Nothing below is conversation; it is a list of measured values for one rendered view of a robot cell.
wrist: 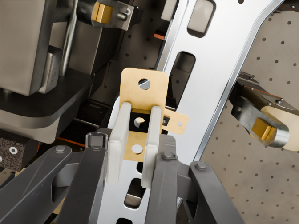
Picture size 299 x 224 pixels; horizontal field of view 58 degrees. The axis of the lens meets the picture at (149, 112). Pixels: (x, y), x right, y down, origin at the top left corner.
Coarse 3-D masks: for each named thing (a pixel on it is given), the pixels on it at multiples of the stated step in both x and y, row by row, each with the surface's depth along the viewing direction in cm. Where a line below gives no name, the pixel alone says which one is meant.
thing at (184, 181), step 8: (160, 136) 18; (168, 136) 18; (160, 144) 17; (168, 144) 17; (184, 168) 15; (184, 176) 14; (184, 184) 14; (192, 184) 14; (184, 192) 15; (192, 192) 14; (192, 200) 14
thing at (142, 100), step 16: (128, 80) 22; (160, 80) 22; (128, 96) 22; (144, 96) 22; (160, 96) 22; (144, 112) 22; (144, 128) 22; (160, 128) 23; (128, 144) 24; (144, 144) 24
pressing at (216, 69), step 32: (192, 0) 41; (224, 0) 41; (256, 0) 40; (224, 32) 42; (256, 32) 42; (160, 64) 44; (224, 64) 44; (192, 96) 46; (224, 96) 46; (192, 128) 48; (128, 160) 51; (192, 160) 50
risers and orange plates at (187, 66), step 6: (156, 30) 69; (156, 36) 59; (162, 36) 59; (162, 42) 63; (180, 54) 56; (186, 54) 56; (180, 60) 57; (186, 60) 56; (192, 60) 56; (174, 66) 57; (180, 66) 57; (186, 66) 57; (192, 66) 57; (120, 222) 68; (126, 222) 68
